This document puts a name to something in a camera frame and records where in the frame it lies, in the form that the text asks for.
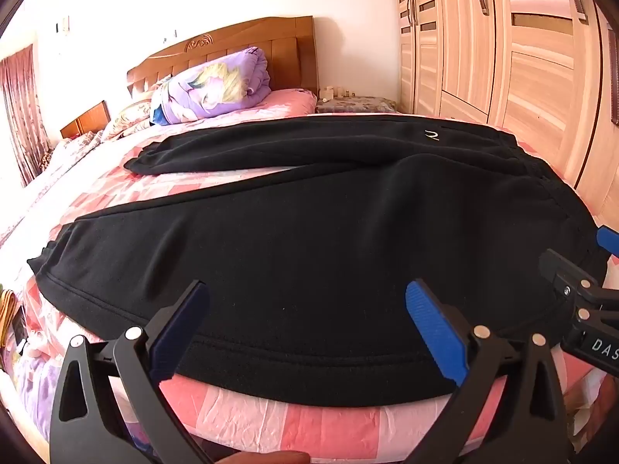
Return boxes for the light wooden wardrobe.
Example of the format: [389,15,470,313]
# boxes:
[392,0,619,233]

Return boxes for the red patterned curtain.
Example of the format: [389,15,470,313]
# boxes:
[0,43,51,188]

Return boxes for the bed with floral cover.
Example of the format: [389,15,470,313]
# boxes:
[28,130,105,189]

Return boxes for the person's left hand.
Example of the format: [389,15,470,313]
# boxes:
[212,450,311,464]

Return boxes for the pile of colourful clothes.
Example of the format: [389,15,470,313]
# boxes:
[0,289,26,350]

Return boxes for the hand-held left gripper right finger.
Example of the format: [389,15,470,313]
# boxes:
[405,279,568,464]

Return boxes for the black pants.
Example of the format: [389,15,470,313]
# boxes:
[26,115,610,409]

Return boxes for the wooden carved headboard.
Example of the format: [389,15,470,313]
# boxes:
[127,15,320,103]

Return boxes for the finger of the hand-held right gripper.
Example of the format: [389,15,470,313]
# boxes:
[596,225,619,255]
[539,248,606,311]

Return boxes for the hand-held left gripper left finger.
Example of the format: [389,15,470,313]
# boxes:
[50,279,210,464]

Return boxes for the folded purple printed quilt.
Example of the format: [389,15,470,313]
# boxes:
[151,47,270,126]

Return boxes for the orange patterned pillow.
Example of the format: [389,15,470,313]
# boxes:
[101,84,161,142]

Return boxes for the nightstand with floral cloth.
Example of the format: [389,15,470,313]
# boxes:
[315,94,400,116]

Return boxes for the small wooden headboard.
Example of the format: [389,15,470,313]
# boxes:
[60,101,111,140]

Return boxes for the bed with pink checked sheet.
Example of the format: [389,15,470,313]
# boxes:
[0,89,615,464]

